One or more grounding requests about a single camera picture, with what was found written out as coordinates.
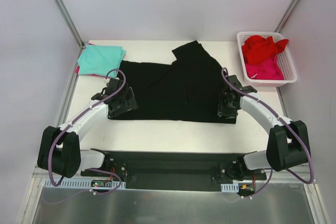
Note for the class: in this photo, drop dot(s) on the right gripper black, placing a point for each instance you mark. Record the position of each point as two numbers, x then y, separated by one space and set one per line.
226 109

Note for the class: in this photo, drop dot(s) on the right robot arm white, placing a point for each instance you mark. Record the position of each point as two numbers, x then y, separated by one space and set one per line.
288 142

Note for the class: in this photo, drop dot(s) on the magenta t-shirt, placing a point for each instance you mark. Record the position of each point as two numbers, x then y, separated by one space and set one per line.
265 70

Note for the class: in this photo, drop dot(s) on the folded teal t-shirt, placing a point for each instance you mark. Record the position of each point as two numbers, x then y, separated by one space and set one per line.
117 54

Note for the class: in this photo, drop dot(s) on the aluminium frame post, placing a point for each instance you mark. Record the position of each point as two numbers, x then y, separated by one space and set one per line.
69 22
286 16

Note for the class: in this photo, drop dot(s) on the left aluminium frame post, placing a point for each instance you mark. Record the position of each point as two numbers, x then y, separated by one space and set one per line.
69 22

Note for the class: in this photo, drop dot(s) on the folded pink t-shirt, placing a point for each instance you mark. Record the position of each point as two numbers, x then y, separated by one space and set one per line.
95 60

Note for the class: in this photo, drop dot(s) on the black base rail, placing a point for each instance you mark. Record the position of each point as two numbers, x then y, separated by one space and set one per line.
162 171

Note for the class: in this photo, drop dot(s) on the right aluminium frame post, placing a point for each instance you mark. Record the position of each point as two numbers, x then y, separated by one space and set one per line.
286 16

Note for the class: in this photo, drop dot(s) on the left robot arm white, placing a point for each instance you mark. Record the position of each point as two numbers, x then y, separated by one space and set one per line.
73 135

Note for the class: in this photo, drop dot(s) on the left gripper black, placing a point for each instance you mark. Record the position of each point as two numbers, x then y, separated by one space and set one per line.
126 102

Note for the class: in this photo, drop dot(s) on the black t-shirt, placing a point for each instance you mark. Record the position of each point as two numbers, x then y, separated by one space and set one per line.
186 90

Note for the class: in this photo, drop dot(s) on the red t-shirt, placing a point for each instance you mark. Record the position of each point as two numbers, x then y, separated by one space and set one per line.
257 49

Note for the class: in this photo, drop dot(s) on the white plastic basket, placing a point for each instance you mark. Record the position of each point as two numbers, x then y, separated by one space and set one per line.
284 61

